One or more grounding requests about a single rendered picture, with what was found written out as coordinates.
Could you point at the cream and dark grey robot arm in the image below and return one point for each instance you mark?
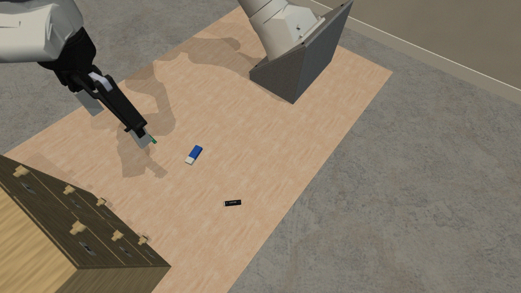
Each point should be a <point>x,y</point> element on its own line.
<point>37,30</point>

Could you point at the black aa battery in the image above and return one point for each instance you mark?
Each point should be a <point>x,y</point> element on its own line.
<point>232,203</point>

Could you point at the blue and white eraser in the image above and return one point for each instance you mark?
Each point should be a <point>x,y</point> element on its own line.
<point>193,155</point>

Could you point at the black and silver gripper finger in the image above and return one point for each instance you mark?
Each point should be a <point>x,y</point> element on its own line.
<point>91,105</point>
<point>113,98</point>

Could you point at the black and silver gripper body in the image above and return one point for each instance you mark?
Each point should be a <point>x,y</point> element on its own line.
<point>76,57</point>

